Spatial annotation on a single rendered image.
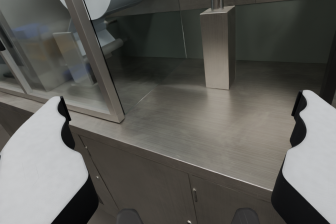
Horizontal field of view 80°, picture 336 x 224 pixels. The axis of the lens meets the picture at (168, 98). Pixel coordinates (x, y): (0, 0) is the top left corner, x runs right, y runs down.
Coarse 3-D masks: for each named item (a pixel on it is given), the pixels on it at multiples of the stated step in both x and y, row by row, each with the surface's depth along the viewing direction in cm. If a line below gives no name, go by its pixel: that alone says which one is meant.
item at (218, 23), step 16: (208, 16) 63; (224, 16) 61; (208, 32) 66; (224, 32) 63; (208, 48) 69; (224, 48) 66; (208, 64) 72; (224, 64) 69; (208, 80) 76; (224, 80) 72
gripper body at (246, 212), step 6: (120, 210) 5; (126, 210) 5; (132, 210) 5; (240, 210) 5; (246, 210) 5; (252, 210) 5; (120, 216) 5; (126, 216) 5; (132, 216) 5; (138, 216) 5; (234, 216) 5; (240, 216) 5; (246, 216) 5; (252, 216) 5; (120, 222) 5; (126, 222) 5; (132, 222) 5; (138, 222) 5; (234, 222) 5; (240, 222) 5; (246, 222) 5; (252, 222) 5; (258, 222) 5
